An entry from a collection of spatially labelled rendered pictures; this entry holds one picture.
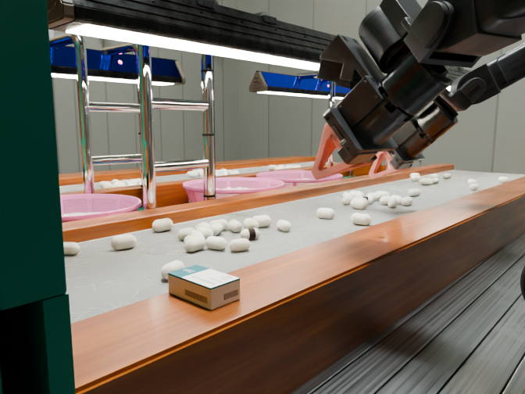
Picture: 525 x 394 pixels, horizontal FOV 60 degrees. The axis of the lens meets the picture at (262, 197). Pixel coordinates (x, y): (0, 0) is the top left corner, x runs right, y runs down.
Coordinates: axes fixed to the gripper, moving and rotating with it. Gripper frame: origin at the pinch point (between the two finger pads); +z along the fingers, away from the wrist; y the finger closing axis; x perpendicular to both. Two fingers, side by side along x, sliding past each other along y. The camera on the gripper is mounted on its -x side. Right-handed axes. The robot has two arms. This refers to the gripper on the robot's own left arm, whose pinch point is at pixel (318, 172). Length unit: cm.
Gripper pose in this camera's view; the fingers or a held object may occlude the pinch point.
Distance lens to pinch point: 62.3
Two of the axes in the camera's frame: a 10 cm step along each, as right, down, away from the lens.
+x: 4.8, 8.2, -3.1
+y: -6.7, 1.1, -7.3
